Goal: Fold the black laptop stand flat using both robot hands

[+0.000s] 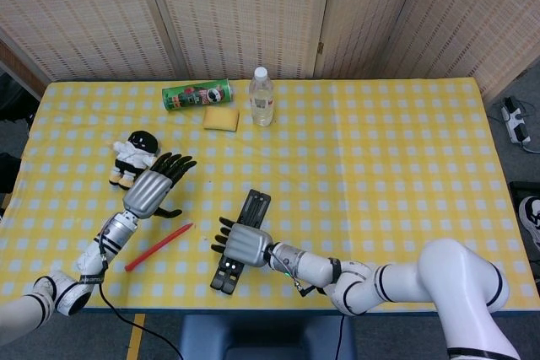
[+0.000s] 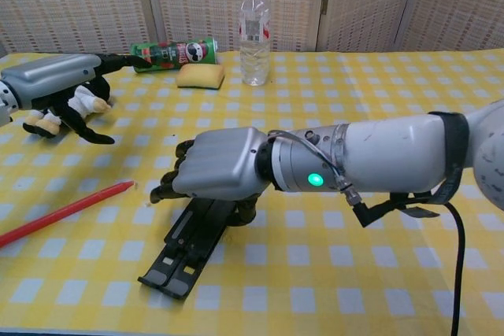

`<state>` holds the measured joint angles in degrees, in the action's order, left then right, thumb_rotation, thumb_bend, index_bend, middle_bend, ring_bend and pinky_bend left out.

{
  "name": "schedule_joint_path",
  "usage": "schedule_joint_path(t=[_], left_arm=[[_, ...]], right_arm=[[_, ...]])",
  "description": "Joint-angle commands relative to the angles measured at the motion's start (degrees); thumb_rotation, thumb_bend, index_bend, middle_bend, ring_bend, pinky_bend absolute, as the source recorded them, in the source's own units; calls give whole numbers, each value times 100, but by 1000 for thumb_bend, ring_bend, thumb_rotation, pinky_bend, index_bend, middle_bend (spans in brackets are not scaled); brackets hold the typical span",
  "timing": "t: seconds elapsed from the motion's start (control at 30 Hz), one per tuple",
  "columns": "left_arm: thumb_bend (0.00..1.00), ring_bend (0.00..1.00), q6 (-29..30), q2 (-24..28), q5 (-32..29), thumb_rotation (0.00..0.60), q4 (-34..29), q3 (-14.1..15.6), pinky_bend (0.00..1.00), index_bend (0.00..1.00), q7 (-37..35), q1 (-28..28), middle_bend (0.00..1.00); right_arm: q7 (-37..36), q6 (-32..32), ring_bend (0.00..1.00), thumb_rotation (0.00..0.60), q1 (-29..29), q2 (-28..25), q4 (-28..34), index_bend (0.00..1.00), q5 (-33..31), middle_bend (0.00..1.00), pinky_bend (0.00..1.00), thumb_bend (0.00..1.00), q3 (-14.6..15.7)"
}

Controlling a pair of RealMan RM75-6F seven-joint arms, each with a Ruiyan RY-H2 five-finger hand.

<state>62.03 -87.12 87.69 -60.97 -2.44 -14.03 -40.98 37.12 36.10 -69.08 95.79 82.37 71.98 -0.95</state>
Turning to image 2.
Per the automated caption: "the yellow white checkered tablecloth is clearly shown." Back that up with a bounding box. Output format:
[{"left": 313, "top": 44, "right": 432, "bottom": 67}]
[{"left": 0, "top": 51, "right": 504, "bottom": 333}]

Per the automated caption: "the black folding laptop stand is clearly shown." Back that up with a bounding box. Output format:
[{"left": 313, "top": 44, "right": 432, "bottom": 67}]
[{"left": 137, "top": 196, "right": 239, "bottom": 300}]

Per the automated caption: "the red pen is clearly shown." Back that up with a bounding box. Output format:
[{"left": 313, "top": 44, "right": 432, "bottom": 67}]
[{"left": 0, "top": 179, "right": 136, "bottom": 249}]

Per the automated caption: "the yellow sponge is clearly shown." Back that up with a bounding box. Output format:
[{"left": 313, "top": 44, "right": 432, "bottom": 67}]
[{"left": 176, "top": 63, "right": 226, "bottom": 90}]

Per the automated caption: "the clear plastic water bottle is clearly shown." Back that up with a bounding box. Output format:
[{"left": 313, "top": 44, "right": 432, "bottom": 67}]
[{"left": 238, "top": 0, "right": 272, "bottom": 87}]

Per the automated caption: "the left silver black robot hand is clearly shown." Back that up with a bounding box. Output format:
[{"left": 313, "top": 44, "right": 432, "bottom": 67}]
[{"left": 0, "top": 52, "right": 153, "bottom": 145}]

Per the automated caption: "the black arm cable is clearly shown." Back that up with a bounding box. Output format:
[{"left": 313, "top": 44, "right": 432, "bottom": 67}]
[{"left": 356, "top": 190, "right": 468, "bottom": 336}]

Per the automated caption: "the black white plush doll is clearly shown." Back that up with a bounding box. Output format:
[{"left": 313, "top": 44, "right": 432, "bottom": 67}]
[{"left": 22, "top": 76, "right": 113, "bottom": 139}]

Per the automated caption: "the green Pringles can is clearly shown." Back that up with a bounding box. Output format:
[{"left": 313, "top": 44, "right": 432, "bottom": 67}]
[{"left": 130, "top": 36, "right": 219, "bottom": 74}]

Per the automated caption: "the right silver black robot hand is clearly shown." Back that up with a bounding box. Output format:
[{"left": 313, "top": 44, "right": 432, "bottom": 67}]
[{"left": 149, "top": 127, "right": 272, "bottom": 227}]

